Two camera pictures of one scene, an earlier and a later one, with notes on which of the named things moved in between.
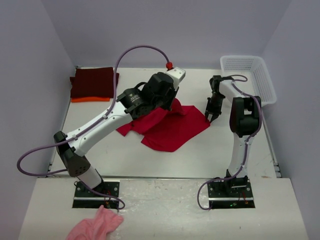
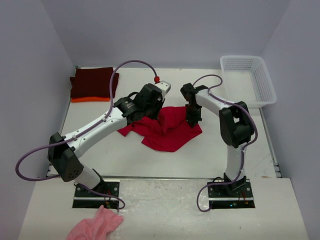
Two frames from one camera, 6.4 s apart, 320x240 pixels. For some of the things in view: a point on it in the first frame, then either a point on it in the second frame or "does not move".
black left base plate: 106,194 does not move
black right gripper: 210,110 -> 193,121
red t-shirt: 167,130 does not move
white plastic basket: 254,69 does not move
